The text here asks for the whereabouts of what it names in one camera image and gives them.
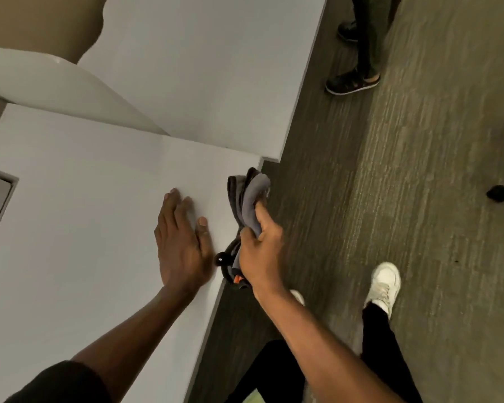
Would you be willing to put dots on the person's right hand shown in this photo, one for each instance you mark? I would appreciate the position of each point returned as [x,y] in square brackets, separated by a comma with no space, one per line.
[262,258]

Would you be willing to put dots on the person's left hand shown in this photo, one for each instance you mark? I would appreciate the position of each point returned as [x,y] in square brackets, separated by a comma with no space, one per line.
[180,251]

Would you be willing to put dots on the person's right thumb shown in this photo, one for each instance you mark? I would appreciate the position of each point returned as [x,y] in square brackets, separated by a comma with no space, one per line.
[247,239]

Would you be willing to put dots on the person's left thumb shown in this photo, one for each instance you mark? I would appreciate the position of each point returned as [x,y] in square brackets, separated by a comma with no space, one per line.
[204,239]

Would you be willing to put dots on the person's left middle finger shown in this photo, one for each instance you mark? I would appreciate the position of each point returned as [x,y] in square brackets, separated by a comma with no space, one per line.
[173,209]

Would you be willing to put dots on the grey cleaning cloth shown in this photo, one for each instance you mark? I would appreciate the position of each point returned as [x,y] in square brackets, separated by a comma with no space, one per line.
[247,197]

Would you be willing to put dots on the person's left forearm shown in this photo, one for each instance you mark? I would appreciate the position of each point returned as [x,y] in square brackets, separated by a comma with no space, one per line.
[138,335]

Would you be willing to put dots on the person's right forearm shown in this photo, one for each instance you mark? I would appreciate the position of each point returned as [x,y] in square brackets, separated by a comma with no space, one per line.
[319,352]

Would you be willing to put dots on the person's white left shoe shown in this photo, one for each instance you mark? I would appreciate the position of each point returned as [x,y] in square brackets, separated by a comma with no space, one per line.
[298,297]

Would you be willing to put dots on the person's white shoe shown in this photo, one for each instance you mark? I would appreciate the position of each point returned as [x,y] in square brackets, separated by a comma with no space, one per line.
[384,285]
[298,297]

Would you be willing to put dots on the person's black left trouser leg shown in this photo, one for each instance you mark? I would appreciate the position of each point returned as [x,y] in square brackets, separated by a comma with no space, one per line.
[273,373]

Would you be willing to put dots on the person's black trouser leg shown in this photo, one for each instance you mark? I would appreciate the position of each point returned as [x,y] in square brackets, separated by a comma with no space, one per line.
[273,373]
[386,356]

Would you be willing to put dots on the person's white right shoe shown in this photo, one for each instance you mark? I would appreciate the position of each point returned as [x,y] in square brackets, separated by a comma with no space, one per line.
[384,285]

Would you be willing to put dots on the white curved divider panel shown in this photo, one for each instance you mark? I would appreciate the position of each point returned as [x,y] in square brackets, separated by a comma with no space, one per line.
[67,88]

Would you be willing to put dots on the person's black right trouser leg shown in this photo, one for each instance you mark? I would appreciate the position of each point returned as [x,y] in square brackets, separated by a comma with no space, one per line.
[386,356]

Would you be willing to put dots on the person's black sleeve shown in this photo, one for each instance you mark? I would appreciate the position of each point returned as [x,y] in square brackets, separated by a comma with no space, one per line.
[58,386]

